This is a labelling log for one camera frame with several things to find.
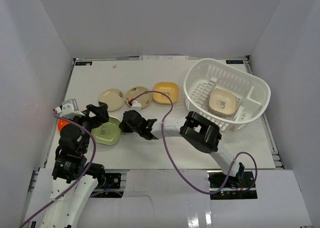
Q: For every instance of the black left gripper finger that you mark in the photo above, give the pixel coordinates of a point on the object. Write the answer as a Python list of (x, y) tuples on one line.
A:
[(102, 115), (103, 108)]

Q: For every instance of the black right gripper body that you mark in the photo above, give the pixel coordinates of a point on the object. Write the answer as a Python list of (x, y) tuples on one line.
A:
[(136, 131)]

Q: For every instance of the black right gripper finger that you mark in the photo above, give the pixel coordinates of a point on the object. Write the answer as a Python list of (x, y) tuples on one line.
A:
[(128, 128), (121, 125)]

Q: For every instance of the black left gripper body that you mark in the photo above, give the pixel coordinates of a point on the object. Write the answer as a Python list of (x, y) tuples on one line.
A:
[(92, 115)]

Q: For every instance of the green square plate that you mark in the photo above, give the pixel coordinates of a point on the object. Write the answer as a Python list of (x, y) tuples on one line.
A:
[(108, 133)]

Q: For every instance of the orange round plate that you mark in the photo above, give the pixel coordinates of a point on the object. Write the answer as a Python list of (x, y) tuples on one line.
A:
[(62, 125)]

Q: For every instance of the yellow square plate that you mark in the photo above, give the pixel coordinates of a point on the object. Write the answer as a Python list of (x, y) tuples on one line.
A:
[(169, 89)]

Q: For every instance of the cream square panda plate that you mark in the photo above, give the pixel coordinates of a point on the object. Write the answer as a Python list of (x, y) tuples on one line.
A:
[(222, 102)]

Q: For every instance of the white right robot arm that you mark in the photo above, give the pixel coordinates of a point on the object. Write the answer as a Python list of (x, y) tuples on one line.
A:
[(201, 133)]

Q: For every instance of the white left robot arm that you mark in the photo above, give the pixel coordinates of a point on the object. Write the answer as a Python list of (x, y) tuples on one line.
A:
[(74, 177)]

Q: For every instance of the white plastic basket bin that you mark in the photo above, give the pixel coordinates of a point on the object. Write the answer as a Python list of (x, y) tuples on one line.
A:
[(252, 94)]

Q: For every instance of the left black table label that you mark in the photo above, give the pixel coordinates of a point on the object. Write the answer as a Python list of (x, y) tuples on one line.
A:
[(83, 63)]

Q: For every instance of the black table label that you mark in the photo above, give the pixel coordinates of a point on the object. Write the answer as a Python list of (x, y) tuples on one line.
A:
[(83, 63), (234, 62)]

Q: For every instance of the white paper sheet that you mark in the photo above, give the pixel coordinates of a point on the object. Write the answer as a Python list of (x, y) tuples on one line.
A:
[(163, 57)]

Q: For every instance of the right black table label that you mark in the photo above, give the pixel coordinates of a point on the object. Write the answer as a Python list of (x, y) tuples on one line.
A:
[(234, 62)]

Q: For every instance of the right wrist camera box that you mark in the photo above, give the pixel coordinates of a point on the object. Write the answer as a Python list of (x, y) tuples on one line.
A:
[(134, 105)]

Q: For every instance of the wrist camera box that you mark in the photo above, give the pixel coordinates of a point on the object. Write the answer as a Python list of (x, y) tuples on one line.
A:
[(134, 105), (68, 109)]

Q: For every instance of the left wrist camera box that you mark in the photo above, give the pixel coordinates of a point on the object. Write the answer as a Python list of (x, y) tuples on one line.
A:
[(68, 109)]

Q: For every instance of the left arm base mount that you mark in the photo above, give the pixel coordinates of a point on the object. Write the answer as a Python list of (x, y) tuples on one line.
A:
[(108, 182)]

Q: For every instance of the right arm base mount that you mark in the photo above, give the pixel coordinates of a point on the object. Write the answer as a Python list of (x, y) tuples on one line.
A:
[(230, 191)]

